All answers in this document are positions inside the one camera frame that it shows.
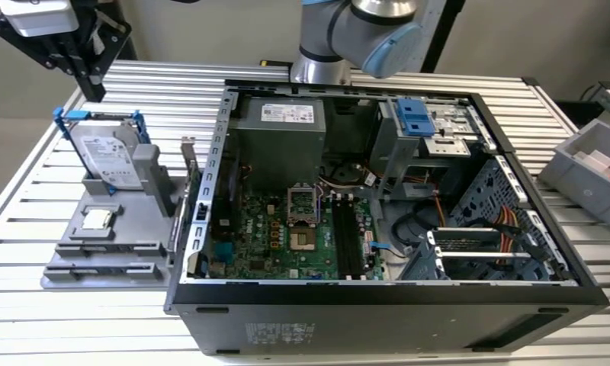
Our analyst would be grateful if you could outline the silver CPU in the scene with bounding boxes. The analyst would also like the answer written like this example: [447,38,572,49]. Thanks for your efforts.
[80,208,119,230]

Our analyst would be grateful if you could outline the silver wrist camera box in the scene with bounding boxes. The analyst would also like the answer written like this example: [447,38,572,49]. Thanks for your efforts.
[0,0,82,38]

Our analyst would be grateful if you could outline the disk bay with perforated tray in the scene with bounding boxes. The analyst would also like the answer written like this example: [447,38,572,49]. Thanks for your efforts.
[400,224,561,282]

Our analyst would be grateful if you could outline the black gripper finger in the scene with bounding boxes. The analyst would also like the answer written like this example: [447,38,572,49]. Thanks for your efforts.
[0,14,94,102]
[88,14,134,102]

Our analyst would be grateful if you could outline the RAM stick with black chips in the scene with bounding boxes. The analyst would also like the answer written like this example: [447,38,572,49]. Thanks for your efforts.
[55,268,152,275]
[66,246,158,254]

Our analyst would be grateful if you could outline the thin wire locking lever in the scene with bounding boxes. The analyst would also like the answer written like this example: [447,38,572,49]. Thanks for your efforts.
[315,181,326,226]

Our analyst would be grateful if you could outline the round black speaker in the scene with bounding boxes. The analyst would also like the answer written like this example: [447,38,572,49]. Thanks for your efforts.
[332,162,368,188]

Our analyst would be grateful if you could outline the graphics card with metal bracket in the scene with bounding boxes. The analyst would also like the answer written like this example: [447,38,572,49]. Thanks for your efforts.
[166,136,204,266]

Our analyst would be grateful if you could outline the white block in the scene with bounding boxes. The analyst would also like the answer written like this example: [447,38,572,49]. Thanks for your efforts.
[572,149,610,172]

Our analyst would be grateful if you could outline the white purple wire bundle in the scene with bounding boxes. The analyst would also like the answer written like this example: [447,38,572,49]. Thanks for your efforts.
[316,175,376,191]

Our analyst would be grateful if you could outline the black metal frame post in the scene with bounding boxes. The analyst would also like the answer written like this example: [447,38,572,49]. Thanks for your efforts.
[419,0,465,74]
[102,0,139,62]

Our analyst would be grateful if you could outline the black RAM slot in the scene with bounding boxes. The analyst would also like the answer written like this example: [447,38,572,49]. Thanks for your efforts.
[338,197,354,279]
[343,197,359,279]
[332,197,347,279]

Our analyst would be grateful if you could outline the black open PC case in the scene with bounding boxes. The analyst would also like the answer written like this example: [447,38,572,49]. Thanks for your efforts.
[163,78,610,358]

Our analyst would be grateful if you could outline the CPU socket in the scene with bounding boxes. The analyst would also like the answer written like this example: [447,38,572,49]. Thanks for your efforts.
[287,225,320,253]

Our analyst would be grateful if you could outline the metal socket cover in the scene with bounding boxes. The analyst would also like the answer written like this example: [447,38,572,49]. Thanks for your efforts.
[287,182,320,226]

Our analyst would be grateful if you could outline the green motherboard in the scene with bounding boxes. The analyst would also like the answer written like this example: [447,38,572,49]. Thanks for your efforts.
[203,190,388,282]

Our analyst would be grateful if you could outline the thin orange wire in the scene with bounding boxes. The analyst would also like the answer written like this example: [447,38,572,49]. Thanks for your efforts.
[432,191,448,230]

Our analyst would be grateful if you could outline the grey power supply unit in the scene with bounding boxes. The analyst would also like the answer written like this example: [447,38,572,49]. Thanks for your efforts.
[228,95,330,192]

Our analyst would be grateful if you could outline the hard disk in blue carrier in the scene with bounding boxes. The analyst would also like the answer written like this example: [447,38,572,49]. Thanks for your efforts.
[54,108,152,195]

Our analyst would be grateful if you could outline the blue plastic drive latch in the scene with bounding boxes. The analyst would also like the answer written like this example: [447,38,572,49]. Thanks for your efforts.
[395,98,432,136]

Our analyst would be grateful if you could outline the blue expansion slot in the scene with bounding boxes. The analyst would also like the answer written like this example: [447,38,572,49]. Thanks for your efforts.
[214,242,236,265]

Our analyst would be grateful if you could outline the black cable with blue tab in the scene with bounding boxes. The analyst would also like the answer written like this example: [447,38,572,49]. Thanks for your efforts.
[367,241,419,257]

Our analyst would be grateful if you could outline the grey plastic bin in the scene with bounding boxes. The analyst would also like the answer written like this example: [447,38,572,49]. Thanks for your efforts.
[537,117,610,229]

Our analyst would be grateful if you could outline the thick black cable loop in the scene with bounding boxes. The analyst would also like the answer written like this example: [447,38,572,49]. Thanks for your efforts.
[390,209,439,251]

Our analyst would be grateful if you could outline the grey parts rack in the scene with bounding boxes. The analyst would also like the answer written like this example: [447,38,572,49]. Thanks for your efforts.
[40,143,198,291]

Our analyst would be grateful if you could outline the orange yellow power wires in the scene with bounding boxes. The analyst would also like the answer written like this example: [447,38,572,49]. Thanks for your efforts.
[491,205,525,268]

